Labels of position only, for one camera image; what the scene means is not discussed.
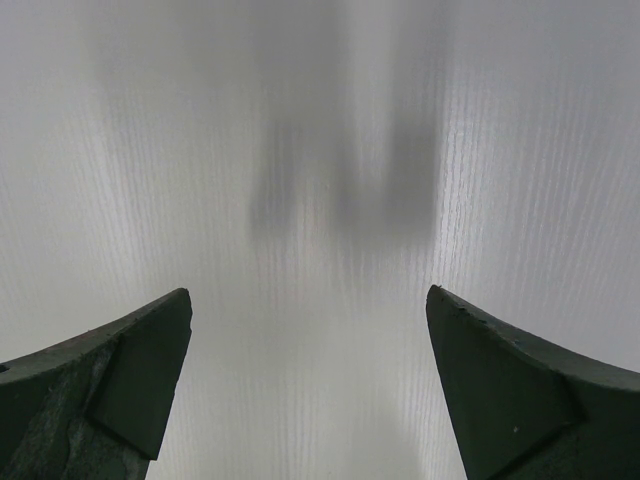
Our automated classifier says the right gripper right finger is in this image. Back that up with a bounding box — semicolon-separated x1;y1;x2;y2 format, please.
426;285;639;479

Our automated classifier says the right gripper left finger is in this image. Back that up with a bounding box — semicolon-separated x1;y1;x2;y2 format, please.
1;288;192;479

